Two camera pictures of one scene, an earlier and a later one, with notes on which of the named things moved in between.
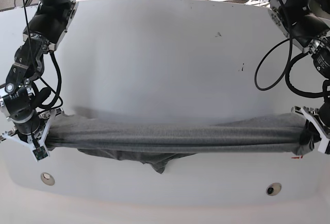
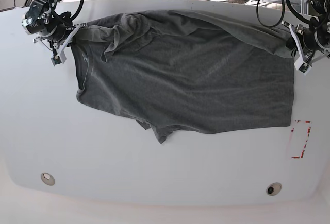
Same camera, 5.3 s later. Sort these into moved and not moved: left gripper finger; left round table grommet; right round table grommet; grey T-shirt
Moved: left gripper finger; grey T-shirt
Not moved: left round table grommet; right round table grommet
